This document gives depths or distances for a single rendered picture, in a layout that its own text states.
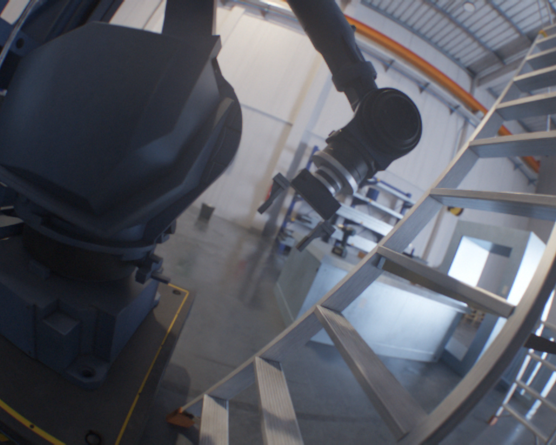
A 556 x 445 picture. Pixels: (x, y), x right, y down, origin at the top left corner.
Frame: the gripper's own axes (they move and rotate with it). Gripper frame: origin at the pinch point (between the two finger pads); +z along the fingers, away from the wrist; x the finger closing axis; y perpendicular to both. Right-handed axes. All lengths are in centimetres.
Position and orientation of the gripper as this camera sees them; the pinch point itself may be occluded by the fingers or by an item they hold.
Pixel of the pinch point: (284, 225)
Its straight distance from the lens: 64.9
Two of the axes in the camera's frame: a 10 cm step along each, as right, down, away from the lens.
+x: 7.1, 6.8, 1.7
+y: 1.2, 1.2, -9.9
